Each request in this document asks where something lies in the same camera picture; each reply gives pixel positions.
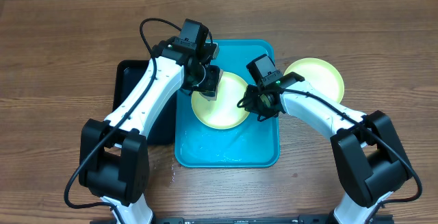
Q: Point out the yellow plate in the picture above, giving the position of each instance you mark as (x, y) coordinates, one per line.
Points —
(322, 75)
(223, 112)

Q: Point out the green brown sponge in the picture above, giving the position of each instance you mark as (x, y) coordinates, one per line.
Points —
(207, 96)

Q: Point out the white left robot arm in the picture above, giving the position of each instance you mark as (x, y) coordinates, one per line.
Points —
(114, 160)

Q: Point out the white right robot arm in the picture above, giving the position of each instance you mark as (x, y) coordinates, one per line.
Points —
(370, 159)

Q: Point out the teal plastic tray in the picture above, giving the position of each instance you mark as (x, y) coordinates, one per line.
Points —
(251, 144)

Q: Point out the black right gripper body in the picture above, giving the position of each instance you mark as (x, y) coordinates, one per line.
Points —
(256, 104)

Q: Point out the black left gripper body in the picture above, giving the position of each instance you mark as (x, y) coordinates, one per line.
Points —
(211, 79)

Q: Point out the black plastic tray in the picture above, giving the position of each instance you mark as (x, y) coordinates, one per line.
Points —
(129, 73)

